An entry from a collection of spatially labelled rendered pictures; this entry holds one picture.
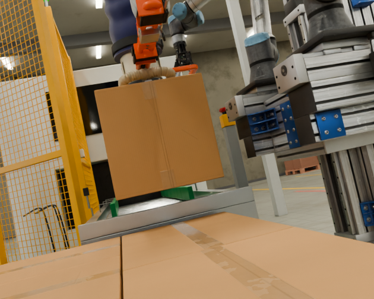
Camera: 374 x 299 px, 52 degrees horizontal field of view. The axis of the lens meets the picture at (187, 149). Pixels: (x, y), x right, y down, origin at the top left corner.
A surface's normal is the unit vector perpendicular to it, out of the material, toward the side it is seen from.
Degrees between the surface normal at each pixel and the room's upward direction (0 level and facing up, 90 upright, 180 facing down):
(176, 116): 90
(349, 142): 90
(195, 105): 90
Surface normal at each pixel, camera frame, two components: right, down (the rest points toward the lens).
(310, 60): 0.23, -0.11
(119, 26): -0.50, -0.22
